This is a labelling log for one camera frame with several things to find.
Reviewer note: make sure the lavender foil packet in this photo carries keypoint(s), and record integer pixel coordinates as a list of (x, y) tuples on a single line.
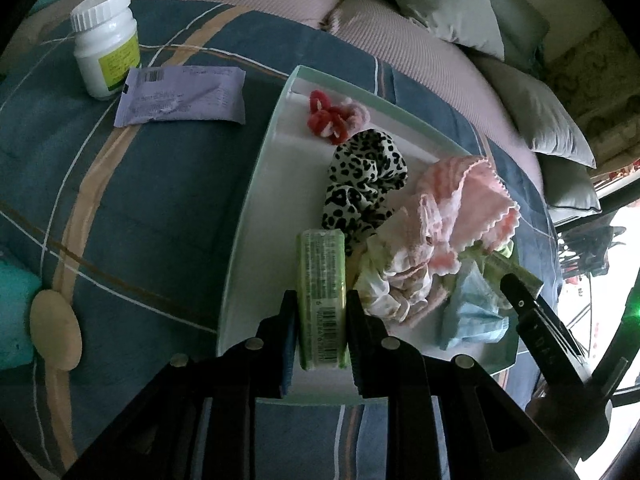
[(180, 97)]

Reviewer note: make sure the grey square pillow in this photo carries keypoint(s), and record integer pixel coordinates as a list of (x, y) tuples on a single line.
[(445, 5), (540, 110)]

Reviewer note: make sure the leopard print scrunchie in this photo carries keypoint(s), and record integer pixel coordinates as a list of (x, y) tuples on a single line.
[(365, 170)]

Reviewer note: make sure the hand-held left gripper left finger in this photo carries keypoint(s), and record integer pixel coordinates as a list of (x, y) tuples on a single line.
[(289, 345)]

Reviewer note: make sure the beige makeup sponge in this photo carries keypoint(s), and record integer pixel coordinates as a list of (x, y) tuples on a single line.
[(55, 330)]

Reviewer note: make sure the blue face mask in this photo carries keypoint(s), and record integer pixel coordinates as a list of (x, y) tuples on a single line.
[(475, 310)]

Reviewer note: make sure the blue plaid blanket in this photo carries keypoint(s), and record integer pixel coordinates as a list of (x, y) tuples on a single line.
[(150, 200)]

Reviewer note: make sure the green cloth piece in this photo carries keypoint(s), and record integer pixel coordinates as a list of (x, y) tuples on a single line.
[(515, 270)]

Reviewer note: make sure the white bottle with green label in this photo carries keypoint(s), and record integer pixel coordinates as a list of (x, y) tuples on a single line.
[(105, 55)]

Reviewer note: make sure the pink white fluffy cloth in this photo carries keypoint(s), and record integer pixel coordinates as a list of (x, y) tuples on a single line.
[(475, 195)]

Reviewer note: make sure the green tissue pack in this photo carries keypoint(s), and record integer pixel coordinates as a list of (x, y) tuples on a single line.
[(322, 300)]

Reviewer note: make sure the grey pillow with dark piping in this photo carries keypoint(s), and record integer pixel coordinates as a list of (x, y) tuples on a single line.
[(565, 185)]

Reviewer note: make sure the teal tissue packet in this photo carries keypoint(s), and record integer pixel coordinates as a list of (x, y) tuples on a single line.
[(15, 315)]

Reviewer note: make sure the grey-green sofa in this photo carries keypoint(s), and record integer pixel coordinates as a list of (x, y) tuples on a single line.
[(525, 25)]

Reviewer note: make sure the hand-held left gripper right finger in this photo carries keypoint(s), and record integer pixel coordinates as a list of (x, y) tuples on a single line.
[(356, 345)]

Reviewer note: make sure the pale floral scrunchie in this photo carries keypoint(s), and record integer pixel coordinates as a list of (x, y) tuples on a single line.
[(395, 280)]

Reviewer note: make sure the white tray with teal rim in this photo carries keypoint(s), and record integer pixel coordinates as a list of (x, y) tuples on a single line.
[(280, 200)]

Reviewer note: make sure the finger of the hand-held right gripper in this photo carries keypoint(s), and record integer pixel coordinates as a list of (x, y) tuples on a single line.
[(530, 315)]

